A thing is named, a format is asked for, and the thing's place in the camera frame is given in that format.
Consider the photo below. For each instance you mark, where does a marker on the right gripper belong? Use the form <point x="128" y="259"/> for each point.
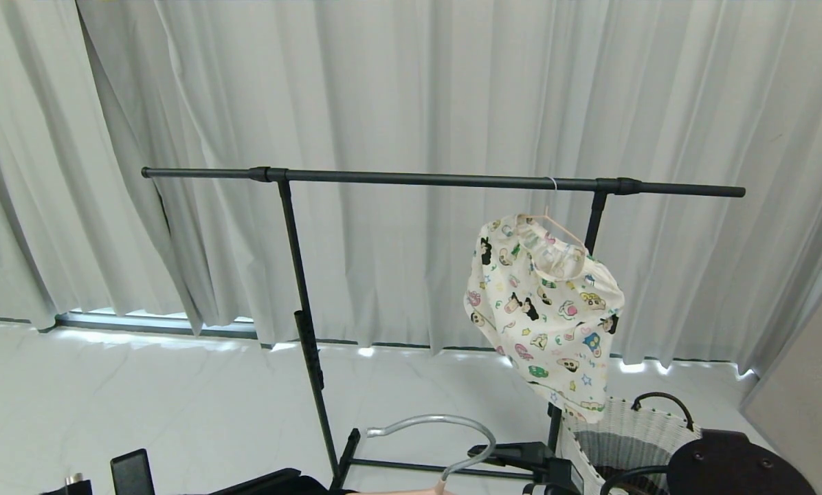
<point x="559" y="481"/>

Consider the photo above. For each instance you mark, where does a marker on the cream printed garment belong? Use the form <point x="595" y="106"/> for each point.
<point x="555" y="316"/>

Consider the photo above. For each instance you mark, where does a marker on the window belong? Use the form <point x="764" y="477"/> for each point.
<point x="143" y="323"/>

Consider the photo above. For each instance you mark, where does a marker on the pink clothes hanger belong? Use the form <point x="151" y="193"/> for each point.
<point x="438" y="419"/>
<point x="565" y="232"/>

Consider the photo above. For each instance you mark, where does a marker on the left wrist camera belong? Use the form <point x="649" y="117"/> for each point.
<point x="132" y="474"/>

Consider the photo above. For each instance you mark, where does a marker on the black clothes rack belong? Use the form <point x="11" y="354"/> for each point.
<point x="418" y="179"/>

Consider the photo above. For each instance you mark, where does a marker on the black garment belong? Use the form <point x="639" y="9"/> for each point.
<point x="267" y="485"/>

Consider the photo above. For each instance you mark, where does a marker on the white laundry basket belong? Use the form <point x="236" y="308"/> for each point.
<point x="624" y="426"/>

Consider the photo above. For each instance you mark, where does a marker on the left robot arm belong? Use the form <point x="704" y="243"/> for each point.
<point x="67" y="489"/>

